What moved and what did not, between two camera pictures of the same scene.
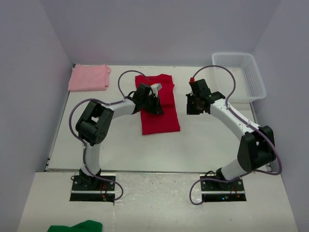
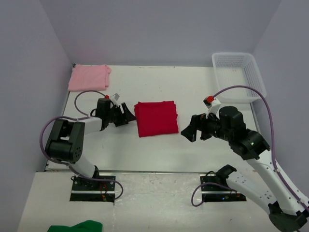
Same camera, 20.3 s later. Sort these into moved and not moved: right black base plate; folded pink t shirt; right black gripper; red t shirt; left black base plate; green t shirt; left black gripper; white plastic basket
Moved: red t shirt; left black gripper; right black gripper
Not moved: folded pink t shirt; white plastic basket; left black base plate; green t shirt; right black base plate
